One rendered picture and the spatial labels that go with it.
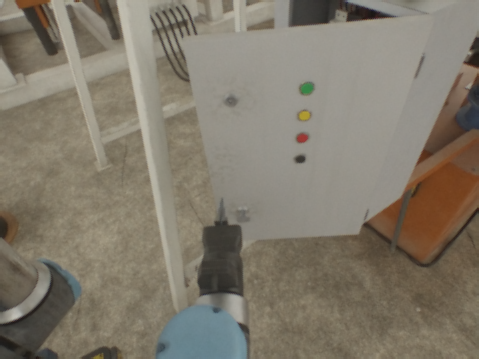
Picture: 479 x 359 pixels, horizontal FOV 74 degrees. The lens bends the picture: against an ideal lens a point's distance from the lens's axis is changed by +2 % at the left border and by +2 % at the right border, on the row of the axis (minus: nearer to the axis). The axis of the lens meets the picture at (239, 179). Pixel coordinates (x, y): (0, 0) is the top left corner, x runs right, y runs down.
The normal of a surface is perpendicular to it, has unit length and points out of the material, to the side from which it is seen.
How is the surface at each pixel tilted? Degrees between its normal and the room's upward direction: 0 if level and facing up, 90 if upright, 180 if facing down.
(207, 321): 5
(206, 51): 90
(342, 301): 0
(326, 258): 0
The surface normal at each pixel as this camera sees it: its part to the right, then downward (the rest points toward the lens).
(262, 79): 0.02, 0.73
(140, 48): 0.55, 0.53
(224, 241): -0.07, -0.65
